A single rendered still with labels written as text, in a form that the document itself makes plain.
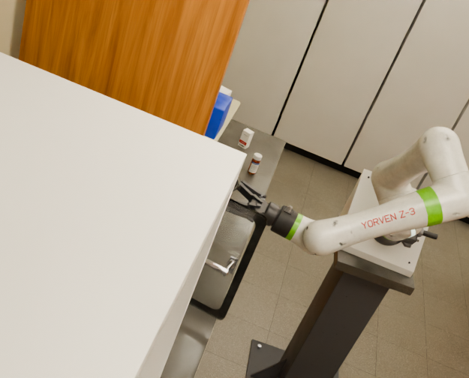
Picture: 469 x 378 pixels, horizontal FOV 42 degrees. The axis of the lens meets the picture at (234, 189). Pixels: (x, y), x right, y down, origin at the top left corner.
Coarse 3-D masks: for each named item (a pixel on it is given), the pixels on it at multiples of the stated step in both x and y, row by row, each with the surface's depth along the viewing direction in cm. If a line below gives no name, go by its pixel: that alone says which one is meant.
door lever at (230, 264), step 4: (208, 260) 167; (228, 260) 170; (204, 264) 167; (208, 264) 166; (212, 264) 166; (216, 264) 167; (228, 264) 169; (232, 264) 169; (212, 268) 166; (216, 268) 166; (220, 268) 166; (224, 268) 166; (228, 268) 167; (220, 272) 166; (224, 272) 165; (228, 272) 166
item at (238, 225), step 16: (240, 208) 161; (224, 224) 165; (240, 224) 163; (256, 224) 161; (224, 240) 167; (240, 240) 165; (256, 240) 163; (208, 256) 172; (224, 256) 170; (240, 256) 168; (208, 272) 174; (240, 272) 170; (208, 288) 177; (224, 288) 174; (192, 304) 182; (208, 304) 179; (224, 304) 177
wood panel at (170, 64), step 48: (48, 0) 139; (96, 0) 137; (144, 0) 134; (192, 0) 132; (240, 0) 129; (48, 48) 145; (96, 48) 142; (144, 48) 140; (192, 48) 137; (144, 96) 145; (192, 96) 143
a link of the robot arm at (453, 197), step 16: (448, 176) 179; (464, 176) 178; (416, 192) 180; (432, 192) 178; (448, 192) 177; (464, 192) 177; (432, 208) 177; (448, 208) 177; (464, 208) 177; (432, 224) 180
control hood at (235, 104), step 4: (232, 100) 182; (236, 100) 183; (232, 104) 180; (236, 104) 181; (232, 108) 178; (236, 108) 180; (228, 112) 175; (232, 112) 176; (228, 116) 173; (232, 116) 174; (228, 120) 171; (224, 124) 168; (224, 128) 167; (220, 132) 164; (216, 136) 161; (216, 140) 160
